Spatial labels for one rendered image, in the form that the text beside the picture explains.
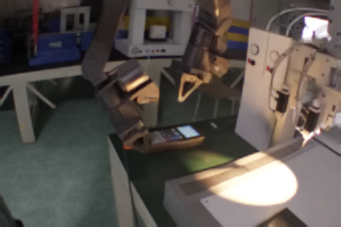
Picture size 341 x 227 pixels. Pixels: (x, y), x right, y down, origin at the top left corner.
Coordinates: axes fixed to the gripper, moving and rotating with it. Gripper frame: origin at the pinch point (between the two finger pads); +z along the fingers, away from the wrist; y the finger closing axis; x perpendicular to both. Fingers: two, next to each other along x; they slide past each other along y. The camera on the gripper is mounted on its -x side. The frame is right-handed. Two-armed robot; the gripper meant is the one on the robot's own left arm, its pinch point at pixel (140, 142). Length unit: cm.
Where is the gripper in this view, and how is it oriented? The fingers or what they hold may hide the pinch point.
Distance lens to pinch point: 64.9
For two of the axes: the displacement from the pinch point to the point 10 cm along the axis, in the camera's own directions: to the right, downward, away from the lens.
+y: -4.5, -4.0, 8.0
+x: -8.1, 5.6, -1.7
